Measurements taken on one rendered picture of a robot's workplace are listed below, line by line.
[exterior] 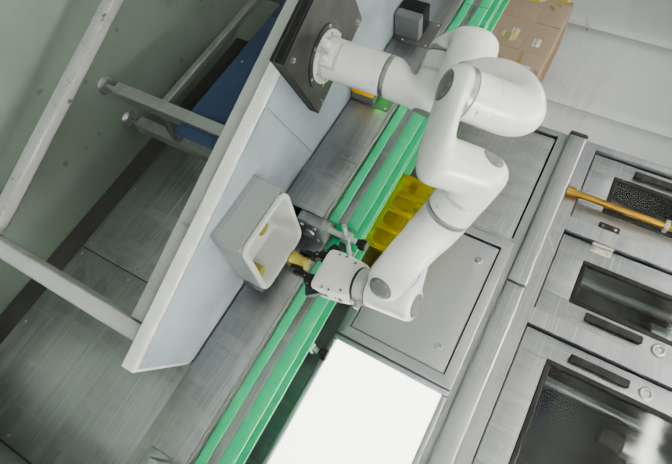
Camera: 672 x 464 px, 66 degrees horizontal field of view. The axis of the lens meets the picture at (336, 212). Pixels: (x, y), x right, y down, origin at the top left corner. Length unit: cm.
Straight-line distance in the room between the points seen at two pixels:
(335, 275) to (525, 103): 52
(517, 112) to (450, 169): 14
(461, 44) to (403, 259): 42
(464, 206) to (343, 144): 63
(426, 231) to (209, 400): 68
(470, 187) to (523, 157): 100
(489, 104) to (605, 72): 564
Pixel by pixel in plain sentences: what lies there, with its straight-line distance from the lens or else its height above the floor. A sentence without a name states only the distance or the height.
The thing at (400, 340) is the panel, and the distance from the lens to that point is 147.
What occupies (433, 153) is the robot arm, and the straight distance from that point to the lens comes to 81.
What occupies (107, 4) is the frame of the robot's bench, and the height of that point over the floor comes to 19.
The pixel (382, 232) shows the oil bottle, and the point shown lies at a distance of 142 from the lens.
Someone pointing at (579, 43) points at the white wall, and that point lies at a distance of 670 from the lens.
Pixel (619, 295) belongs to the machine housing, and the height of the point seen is 163.
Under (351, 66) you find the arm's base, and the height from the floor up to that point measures 87.
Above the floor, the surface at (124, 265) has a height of 28.
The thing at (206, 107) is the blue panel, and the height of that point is 37.
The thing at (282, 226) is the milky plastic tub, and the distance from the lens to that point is 132.
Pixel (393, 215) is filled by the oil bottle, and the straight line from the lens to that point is 144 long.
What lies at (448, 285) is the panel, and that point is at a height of 120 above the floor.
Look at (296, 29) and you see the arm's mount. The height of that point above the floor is 78.
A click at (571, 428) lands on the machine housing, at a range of 154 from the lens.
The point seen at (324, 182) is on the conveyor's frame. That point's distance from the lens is 136.
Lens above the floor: 132
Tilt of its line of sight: 19 degrees down
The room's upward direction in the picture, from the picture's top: 114 degrees clockwise
